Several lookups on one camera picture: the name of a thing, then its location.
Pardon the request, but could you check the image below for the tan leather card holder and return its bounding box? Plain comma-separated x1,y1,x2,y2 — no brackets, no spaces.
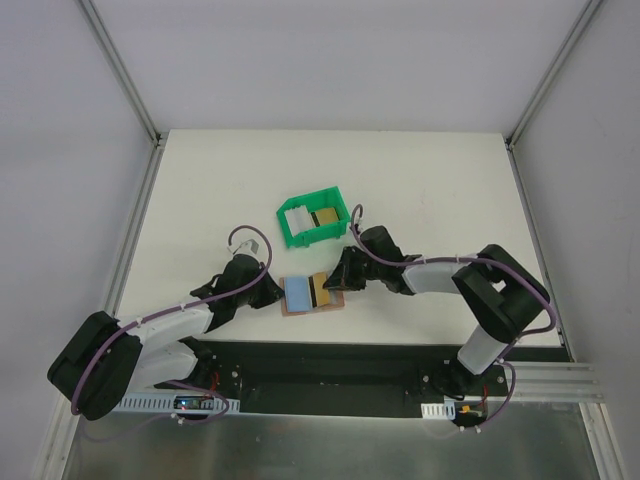
279,272,345,317

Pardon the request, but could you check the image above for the gold credit card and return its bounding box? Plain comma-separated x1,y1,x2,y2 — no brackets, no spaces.
308,272,334,309

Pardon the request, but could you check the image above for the green plastic bin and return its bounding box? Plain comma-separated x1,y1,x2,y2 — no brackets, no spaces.
276,186,349,248

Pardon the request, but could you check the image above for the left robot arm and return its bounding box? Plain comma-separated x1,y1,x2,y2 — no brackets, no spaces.
47,254,284,421

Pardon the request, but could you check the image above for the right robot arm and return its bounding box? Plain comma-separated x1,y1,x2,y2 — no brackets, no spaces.
324,226,550,395

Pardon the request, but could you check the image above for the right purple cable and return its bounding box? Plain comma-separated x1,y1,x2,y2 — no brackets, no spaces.
349,203,554,386

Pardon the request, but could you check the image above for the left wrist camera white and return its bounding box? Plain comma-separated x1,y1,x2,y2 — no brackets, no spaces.
227,239,259,256

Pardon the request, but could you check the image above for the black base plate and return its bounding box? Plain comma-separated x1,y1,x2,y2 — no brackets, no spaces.
153,334,521,416

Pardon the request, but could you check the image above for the right white cable duct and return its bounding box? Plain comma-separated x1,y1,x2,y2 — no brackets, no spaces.
421,401,456,421

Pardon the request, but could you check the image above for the white cable duct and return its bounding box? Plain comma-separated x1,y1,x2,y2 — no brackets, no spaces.
113,392,240,415
421,401,456,421

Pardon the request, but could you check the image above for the left white cable duct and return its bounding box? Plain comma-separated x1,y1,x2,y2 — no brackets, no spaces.
113,392,240,415

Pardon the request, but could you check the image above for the left aluminium frame post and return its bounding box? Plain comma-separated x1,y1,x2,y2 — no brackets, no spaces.
77,0,169,146

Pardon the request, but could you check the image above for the aluminium frame post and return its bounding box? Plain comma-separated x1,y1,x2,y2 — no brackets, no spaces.
77,0,169,146
504,0,604,149

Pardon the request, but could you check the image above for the aluminium front rail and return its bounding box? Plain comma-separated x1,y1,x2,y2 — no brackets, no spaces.
62,362,604,406

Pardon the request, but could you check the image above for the right aluminium frame post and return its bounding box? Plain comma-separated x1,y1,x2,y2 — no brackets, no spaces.
504,0,604,149

